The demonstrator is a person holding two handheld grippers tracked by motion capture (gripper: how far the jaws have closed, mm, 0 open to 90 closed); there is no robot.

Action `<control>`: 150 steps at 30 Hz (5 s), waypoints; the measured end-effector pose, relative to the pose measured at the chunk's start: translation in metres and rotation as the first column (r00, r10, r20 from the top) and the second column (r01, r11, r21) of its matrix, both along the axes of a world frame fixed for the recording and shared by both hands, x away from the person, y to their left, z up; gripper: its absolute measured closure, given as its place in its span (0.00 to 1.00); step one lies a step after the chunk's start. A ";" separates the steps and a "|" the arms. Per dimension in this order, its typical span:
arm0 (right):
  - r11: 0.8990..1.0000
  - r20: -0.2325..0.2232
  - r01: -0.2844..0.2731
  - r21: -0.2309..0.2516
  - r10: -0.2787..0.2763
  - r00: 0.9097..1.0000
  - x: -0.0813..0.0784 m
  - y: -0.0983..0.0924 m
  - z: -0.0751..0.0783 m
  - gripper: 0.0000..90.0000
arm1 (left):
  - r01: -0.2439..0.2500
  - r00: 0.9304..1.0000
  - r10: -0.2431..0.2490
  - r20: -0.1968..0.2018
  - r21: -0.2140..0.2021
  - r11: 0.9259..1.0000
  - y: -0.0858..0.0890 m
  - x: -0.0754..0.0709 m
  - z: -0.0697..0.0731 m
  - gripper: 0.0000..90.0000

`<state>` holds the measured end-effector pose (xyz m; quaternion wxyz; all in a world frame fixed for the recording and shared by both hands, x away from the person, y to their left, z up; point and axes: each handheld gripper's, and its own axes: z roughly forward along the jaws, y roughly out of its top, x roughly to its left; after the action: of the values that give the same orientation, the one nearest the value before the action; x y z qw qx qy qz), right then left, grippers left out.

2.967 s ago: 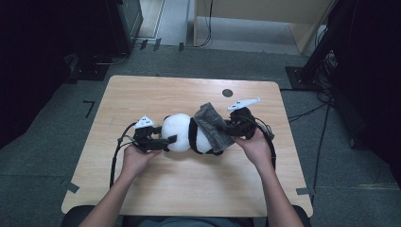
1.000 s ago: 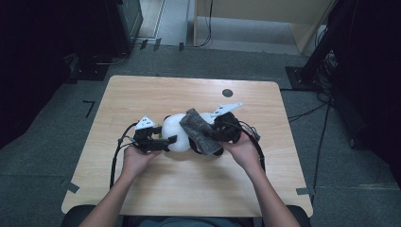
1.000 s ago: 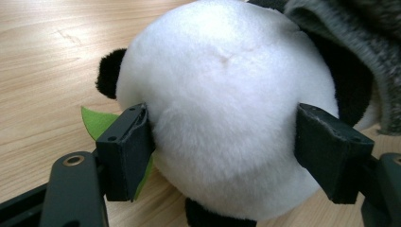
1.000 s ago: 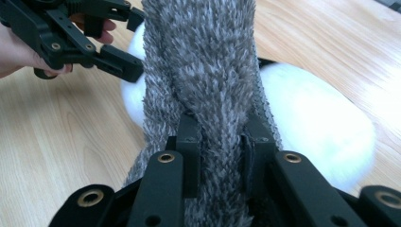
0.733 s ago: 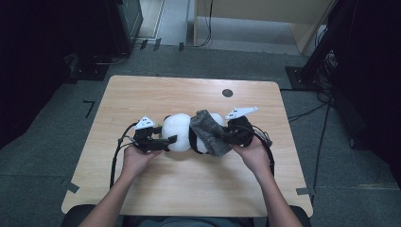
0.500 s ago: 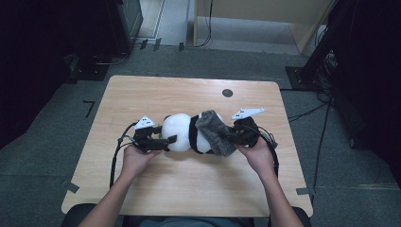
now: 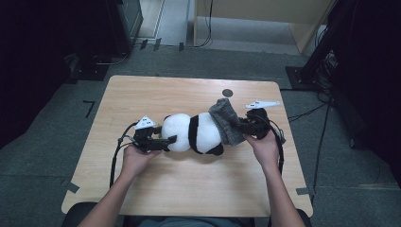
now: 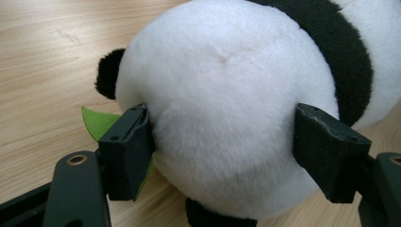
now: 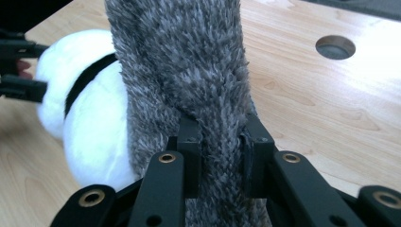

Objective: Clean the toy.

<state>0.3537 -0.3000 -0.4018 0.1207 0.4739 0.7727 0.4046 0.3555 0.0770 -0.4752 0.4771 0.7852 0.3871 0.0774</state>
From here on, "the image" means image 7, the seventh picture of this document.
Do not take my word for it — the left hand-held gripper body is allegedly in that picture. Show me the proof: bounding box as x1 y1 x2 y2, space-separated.
131 115 162 153

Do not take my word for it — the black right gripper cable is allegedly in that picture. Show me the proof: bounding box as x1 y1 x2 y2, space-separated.
265 117 287 175

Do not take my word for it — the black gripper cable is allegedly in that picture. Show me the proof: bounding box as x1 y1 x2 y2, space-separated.
109 121 140 189
265 117 287 175

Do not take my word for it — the person's right hand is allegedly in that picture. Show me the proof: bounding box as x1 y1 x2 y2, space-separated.
244 131 282 171

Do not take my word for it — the black curtain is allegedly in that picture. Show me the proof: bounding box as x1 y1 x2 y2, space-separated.
0 0 117 150
327 0 401 187

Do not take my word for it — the light wooden desk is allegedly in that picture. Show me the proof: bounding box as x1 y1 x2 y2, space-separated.
192 0 336 55

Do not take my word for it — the person's grey shirt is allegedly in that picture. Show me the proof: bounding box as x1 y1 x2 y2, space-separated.
138 217 251 227

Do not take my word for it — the black hanging cable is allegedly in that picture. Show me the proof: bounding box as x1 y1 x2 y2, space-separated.
194 0 215 49

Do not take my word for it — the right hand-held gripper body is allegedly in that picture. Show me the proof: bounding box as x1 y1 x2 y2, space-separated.
240 99 281 140

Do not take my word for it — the panda plush toy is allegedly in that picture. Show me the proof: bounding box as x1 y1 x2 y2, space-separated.
160 113 226 156

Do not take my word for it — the black floor plate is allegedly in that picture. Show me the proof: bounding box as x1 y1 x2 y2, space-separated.
64 53 111 83

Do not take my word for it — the person's left hand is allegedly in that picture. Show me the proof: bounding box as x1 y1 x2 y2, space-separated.
121 145 164 183

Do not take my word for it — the grey knitted cloth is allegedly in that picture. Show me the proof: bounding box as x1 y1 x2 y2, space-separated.
208 97 248 147

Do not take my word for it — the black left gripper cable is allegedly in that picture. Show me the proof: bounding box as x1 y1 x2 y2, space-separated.
109 121 140 189

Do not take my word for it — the looped black floor cable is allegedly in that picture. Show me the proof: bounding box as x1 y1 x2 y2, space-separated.
92 51 131 67

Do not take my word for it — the black angled floor tape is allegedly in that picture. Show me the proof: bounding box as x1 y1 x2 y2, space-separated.
82 99 96 119

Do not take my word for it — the black stand base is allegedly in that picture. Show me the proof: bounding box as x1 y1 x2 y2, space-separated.
285 65 320 93

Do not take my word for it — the black stand pole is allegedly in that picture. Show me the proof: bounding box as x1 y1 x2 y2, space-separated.
301 0 346 81

